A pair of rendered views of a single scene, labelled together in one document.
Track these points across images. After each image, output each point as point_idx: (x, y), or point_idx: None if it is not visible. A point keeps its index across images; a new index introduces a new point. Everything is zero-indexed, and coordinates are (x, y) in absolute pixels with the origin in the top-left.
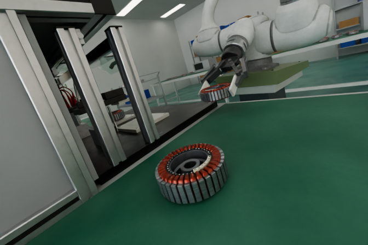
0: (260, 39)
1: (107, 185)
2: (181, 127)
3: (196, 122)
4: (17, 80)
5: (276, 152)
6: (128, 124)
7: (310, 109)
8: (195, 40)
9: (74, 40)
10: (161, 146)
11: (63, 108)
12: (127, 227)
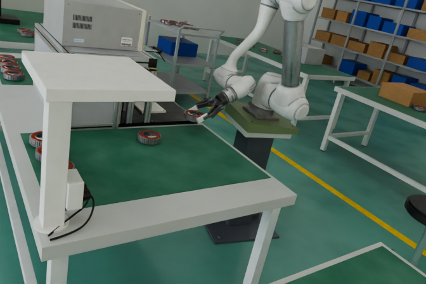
0: (264, 95)
1: (120, 128)
2: (163, 123)
3: (174, 125)
4: None
5: (177, 148)
6: (140, 104)
7: (213, 147)
8: (217, 70)
9: None
10: (148, 126)
11: None
12: (125, 139)
